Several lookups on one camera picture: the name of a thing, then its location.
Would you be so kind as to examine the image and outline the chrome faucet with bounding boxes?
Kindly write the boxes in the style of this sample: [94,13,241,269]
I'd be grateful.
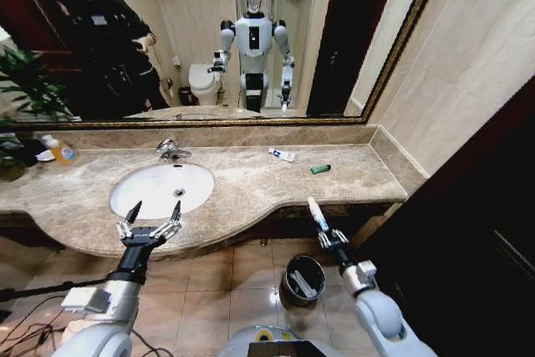
[155,137,193,163]

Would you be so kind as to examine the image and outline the white oval sink basin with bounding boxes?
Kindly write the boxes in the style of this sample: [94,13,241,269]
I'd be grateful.
[109,163,216,221]

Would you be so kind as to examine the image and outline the white tube with blue print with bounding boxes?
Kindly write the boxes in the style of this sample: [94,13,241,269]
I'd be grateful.
[308,196,332,233]

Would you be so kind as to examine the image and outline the black round trash bin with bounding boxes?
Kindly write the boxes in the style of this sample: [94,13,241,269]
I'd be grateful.
[278,253,328,313]

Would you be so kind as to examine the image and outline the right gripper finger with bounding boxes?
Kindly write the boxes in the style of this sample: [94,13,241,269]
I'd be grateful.
[316,227,334,250]
[329,227,350,246]

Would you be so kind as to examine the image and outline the white trash piece in bin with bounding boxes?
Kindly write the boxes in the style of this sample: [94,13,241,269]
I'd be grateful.
[291,268,319,298]

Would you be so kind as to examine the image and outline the dark wooden door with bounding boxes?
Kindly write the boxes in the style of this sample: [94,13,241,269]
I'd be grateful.
[357,74,535,357]

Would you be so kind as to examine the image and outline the gold framed wall mirror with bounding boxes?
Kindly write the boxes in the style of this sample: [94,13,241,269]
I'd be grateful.
[0,0,451,131]

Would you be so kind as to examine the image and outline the marble vanity counter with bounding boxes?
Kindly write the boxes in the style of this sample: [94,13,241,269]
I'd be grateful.
[0,124,431,260]

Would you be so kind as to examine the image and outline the black floor cable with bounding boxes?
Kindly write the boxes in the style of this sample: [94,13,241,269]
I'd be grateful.
[0,293,176,357]

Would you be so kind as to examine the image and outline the green potted plant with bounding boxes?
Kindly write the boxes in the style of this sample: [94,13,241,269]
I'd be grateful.
[0,46,74,183]

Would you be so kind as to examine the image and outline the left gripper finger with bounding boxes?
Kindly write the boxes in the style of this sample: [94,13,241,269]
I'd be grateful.
[150,200,184,241]
[115,201,144,242]

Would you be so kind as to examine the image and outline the white and blue toothpaste tube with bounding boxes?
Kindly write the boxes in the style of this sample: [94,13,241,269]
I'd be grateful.
[267,146,297,164]

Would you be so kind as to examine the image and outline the orange liquid soap bottle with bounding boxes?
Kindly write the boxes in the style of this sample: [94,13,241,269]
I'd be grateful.
[40,134,80,167]

